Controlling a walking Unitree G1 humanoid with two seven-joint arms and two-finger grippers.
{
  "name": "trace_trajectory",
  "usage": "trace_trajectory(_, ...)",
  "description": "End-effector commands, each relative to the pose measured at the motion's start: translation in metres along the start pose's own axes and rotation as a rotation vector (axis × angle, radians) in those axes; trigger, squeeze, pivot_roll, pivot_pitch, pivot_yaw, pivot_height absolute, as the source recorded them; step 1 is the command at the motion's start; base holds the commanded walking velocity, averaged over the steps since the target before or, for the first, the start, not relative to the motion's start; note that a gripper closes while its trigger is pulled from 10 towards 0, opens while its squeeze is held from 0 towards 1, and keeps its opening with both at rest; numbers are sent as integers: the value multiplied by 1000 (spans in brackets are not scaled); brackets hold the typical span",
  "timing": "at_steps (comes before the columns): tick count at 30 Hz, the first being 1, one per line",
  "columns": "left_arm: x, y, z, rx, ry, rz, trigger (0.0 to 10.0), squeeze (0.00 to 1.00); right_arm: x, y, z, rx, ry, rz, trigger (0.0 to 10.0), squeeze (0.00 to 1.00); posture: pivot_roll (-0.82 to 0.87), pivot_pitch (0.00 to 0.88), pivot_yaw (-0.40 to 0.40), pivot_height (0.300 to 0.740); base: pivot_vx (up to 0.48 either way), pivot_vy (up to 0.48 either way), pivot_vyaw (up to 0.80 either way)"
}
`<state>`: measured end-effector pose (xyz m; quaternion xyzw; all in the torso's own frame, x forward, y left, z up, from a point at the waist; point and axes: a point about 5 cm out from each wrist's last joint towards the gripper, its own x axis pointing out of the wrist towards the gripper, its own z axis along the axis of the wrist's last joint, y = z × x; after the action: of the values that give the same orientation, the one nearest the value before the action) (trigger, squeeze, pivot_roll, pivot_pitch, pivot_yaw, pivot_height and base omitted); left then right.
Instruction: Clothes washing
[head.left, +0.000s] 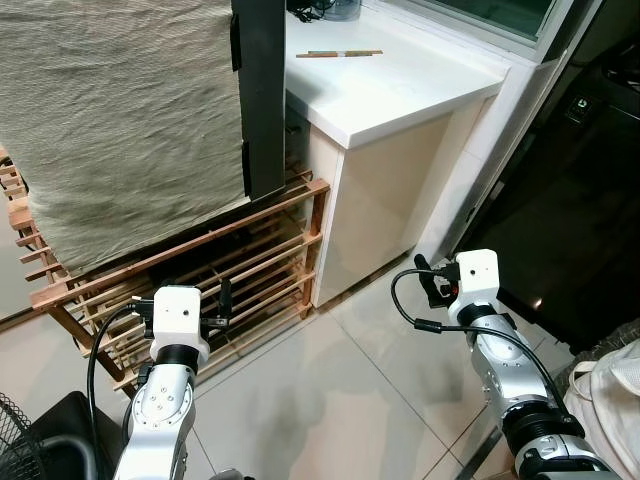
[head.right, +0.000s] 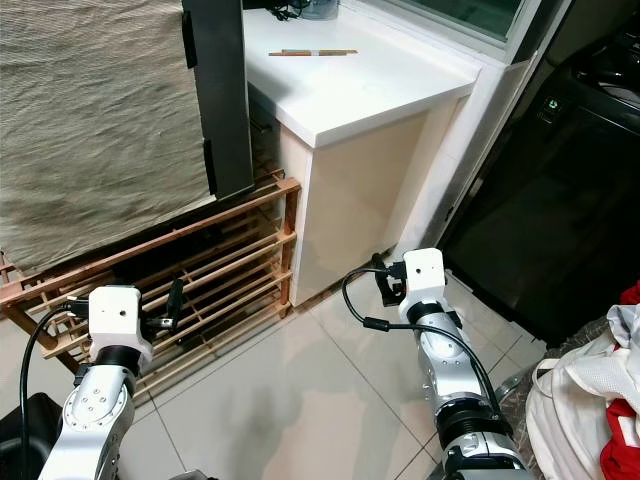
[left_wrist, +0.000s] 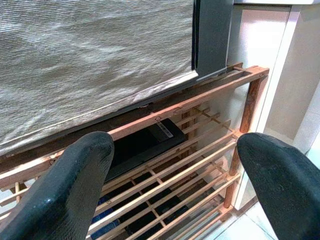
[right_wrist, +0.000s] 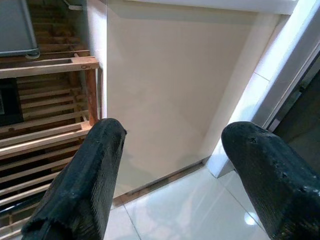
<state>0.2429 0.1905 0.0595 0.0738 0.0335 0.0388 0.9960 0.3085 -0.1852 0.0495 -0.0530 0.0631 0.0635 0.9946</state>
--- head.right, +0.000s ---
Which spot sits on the beige wrinkled cloth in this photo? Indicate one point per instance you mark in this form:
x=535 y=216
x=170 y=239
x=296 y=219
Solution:
x=100 y=120

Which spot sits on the black flat panel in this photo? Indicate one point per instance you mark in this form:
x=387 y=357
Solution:
x=220 y=90

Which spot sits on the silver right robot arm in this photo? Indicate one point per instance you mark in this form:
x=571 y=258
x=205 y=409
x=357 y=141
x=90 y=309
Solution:
x=450 y=360

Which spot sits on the dark glass jar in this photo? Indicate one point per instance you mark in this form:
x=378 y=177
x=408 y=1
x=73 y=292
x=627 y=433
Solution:
x=322 y=8

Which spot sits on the white garment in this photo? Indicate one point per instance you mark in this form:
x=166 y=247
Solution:
x=622 y=345

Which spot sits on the wooden slatted rack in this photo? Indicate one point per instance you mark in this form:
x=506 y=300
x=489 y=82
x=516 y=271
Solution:
x=230 y=265

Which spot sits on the red garment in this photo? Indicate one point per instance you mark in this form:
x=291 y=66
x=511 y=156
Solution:
x=622 y=440

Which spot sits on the black plastic bin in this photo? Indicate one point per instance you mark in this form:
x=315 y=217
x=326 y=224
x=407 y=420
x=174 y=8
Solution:
x=45 y=420

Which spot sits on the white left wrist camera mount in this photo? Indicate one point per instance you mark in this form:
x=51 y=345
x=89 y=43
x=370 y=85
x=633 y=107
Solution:
x=115 y=315

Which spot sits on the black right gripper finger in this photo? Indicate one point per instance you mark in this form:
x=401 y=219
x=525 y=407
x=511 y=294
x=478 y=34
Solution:
x=378 y=261

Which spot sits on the short wooden stick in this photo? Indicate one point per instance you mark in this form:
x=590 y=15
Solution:
x=308 y=49

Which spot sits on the black washing machine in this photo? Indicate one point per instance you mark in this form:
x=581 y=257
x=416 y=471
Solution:
x=540 y=230

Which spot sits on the white cabinet with counter top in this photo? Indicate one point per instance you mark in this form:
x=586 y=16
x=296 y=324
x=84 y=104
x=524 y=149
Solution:
x=360 y=190

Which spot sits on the long wooden stick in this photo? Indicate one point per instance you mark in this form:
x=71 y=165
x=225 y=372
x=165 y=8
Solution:
x=310 y=52

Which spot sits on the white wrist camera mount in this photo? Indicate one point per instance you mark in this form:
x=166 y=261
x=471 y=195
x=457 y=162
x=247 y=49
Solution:
x=423 y=275
x=115 y=315

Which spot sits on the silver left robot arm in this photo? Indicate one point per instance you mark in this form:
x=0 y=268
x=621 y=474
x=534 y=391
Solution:
x=95 y=410

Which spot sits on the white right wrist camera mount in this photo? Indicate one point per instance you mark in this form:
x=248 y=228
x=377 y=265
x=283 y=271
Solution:
x=423 y=275

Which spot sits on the window with white frame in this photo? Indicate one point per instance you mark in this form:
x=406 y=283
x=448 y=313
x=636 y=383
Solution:
x=450 y=10

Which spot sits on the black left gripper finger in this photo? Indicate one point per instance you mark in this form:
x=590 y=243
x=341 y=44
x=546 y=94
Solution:
x=176 y=298

